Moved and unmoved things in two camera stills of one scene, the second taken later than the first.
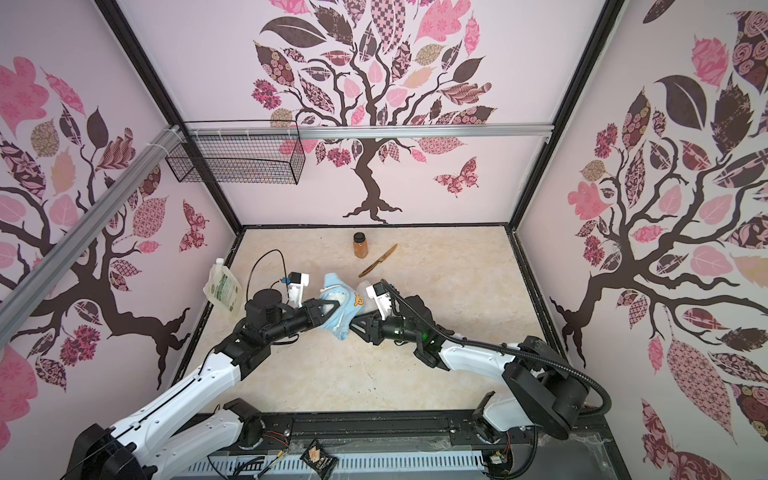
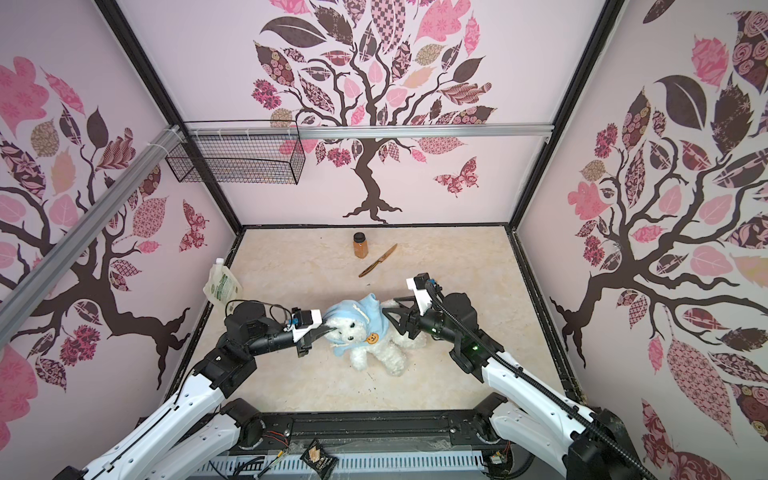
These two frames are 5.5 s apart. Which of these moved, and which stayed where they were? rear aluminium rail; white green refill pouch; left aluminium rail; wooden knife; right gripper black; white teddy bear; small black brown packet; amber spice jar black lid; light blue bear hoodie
Moved: right gripper black; light blue bear hoodie; white teddy bear
Stayed: rear aluminium rail; small black brown packet; amber spice jar black lid; left aluminium rail; wooden knife; white green refill pouch
